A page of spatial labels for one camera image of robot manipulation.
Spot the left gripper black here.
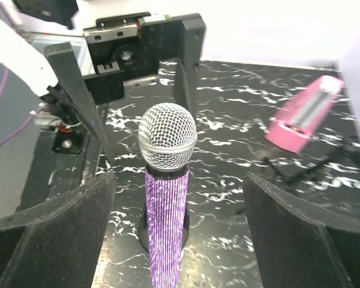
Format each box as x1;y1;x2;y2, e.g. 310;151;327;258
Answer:
44;12;206;164

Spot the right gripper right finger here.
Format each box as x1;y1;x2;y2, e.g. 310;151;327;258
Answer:
243;172;360;287

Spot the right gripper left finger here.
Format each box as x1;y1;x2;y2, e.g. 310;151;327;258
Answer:
0;172;116;287

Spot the purple glitter microphone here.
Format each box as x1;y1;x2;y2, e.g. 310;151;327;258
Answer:
137;103;197;287

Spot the black left-edge clip stand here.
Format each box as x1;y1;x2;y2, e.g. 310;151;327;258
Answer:
137;167;190;251

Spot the black tripod stand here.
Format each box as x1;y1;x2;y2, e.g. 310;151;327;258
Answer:
251;136;360;218

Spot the pink metronome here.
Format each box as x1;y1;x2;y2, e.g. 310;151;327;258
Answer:
265;75;344;153

